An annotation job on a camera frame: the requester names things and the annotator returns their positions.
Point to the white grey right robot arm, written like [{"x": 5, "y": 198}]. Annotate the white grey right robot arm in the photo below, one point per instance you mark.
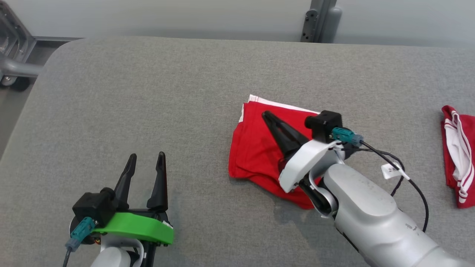
[{"x": 371, "y": 222}]

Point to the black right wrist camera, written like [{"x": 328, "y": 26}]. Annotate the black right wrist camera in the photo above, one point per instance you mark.
[{"x": 323, "y": 124}]

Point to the black caster wheel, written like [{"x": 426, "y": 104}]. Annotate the black caster wheel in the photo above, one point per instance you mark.
[{"x": 15, "y": 83}]

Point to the red Bulls jersey white sleeves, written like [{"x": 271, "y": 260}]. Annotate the red Bulls jersey white sleeves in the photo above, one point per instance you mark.
[{"x": 462, "y": 155}]

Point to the grey metal frame post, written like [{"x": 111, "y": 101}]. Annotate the grey metal frame post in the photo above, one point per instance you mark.
[{"x": 315, "y": 18}]

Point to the red shorts white side stripe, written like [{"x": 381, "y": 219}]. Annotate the red shorts white side stripe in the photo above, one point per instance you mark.
[{"x": 252, "y": 148}]

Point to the grey metal trolley frame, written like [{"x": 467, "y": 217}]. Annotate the grey metal trolley frame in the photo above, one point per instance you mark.
[{"x": 15, "y": 48}]

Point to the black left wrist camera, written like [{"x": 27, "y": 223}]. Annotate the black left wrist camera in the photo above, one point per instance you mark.
[{"x": 94, "y": 205}]

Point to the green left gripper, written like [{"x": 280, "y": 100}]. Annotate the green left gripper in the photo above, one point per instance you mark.
[{"x": 137, "y": 228}]

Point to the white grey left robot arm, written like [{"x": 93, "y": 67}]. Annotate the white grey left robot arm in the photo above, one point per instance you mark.
[{"x": 118, "y": 256}]

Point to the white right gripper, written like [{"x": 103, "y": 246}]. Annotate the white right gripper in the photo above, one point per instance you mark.
[{"x": 308, "y": 163}]

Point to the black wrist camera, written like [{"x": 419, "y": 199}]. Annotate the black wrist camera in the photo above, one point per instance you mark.
[
  {"x": 323, "y": 124},
  {"x": 94, "y": 205}
]

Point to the grey cylindrical post bumper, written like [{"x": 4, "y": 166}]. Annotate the grey cylindrical post bumper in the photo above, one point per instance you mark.
[{"x": 332, "y": 26}]

